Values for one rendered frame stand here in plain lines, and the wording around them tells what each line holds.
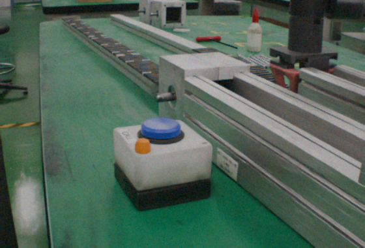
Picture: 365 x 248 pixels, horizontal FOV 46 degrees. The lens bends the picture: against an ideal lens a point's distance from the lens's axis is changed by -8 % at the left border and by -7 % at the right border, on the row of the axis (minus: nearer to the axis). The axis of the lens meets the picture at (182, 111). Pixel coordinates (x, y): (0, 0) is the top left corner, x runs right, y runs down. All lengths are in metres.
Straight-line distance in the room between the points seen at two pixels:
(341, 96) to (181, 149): 0.28
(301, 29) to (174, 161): 0.36
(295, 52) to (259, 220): 0.35
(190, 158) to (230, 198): 0.07
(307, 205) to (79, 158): 0.28
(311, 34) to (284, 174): 0.34
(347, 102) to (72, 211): 0.39
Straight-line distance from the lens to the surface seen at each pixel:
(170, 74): 0.64
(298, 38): 0.72
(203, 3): 5.20
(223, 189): 0.50
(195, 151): 0.44
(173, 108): 0.64
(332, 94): 0.66
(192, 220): 0.44
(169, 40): 1.21
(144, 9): 1.72
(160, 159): 0.43
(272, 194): 0.45
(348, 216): 0.37
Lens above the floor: 1.01
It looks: 19 degrees down
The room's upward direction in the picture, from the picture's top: 2 degrees clockwise
